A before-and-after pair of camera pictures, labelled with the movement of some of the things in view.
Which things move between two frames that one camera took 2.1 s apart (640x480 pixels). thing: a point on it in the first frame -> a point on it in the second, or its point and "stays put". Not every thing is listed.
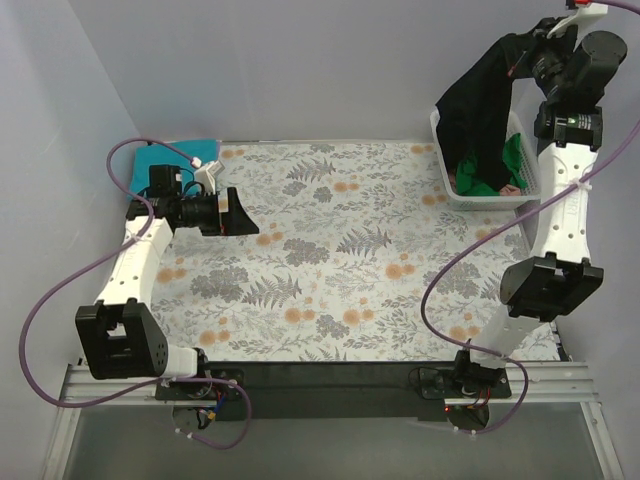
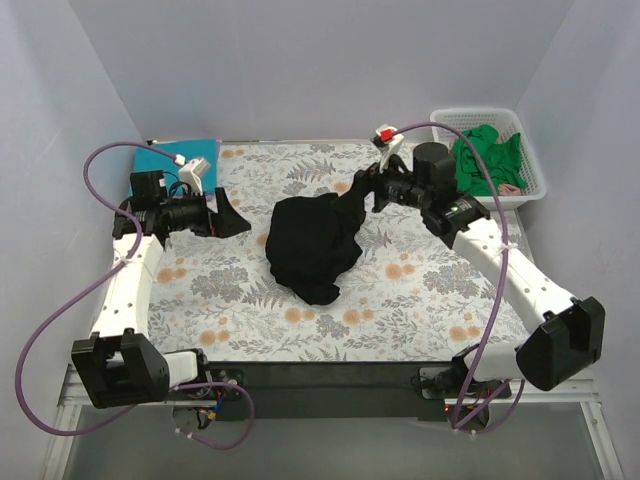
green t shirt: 467,183 stays put
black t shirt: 474,114 -> 312,239
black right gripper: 523,61 -> 376,185
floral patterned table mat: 366,253 stays put
